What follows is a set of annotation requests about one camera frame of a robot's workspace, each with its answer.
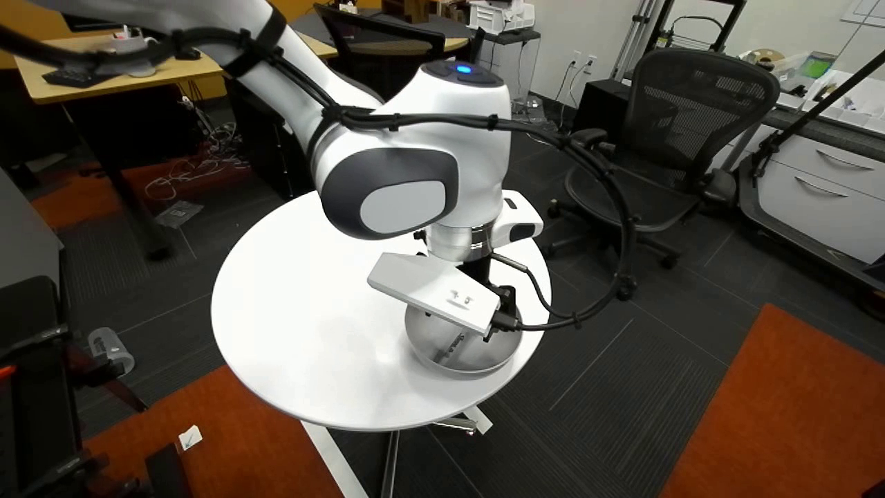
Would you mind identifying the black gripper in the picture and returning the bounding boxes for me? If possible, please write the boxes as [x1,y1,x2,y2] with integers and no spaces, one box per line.
[457,257,500,300]

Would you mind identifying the grey bowl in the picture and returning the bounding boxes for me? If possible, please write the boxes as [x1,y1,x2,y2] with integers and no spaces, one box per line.
[403,301,525,380]

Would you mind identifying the black box cabinet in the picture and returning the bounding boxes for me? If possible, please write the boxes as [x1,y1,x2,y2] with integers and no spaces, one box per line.
[575,77,641,145]

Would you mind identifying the white table base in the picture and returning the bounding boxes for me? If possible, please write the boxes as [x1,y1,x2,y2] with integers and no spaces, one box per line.
[298,405,496,498]

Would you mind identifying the white printer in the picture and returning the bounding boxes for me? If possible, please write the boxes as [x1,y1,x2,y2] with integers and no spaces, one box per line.
[467,0,540,38]

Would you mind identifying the black mesh office chair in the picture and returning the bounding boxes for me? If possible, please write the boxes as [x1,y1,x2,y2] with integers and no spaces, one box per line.
[547,46,786,301]

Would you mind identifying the grey floor power strip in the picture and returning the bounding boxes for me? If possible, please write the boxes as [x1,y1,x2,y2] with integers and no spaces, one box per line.
[150,199,207,233]

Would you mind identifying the small white paper tag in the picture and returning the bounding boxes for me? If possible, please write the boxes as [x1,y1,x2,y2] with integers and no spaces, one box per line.
[174,423,204,455]

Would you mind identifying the white drawer cabinet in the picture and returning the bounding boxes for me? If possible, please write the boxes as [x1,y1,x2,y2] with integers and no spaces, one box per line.
[754,128,885,271]

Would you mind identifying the black diagonal pole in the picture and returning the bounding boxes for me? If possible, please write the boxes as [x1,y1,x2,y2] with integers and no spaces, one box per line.
[736,44,885,181]

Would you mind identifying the black robot mounting stand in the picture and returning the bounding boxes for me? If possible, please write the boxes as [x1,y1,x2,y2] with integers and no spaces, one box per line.
[0,175,106,498]

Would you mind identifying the wooden top desk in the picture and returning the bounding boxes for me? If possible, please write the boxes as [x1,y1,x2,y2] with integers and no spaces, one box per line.
[10,24,340,265]

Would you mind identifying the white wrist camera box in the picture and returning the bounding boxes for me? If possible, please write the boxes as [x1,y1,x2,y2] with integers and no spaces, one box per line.
[366,253,507,341]

